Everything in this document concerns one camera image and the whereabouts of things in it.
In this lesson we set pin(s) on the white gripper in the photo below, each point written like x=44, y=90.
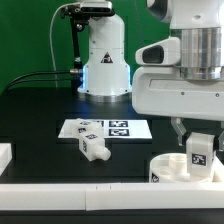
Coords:
x=158, y=88

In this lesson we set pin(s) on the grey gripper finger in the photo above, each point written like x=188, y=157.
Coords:
x=220, y=141

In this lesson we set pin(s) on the white round stool seat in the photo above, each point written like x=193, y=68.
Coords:
x=172, y=168

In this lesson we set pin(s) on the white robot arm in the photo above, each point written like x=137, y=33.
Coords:
x=183, y=75

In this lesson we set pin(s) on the white marker sheet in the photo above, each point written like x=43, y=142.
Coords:
x=115, y=129

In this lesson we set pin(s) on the white front fence bar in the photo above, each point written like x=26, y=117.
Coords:
x=111, y=196

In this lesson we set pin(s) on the white fence bar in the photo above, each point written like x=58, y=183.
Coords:
x=5, y=156
x=111, y=196

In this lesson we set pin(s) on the white left fence bar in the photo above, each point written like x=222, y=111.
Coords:
x=5, y=156

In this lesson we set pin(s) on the grey depth camera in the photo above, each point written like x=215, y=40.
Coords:
x=97, y=8

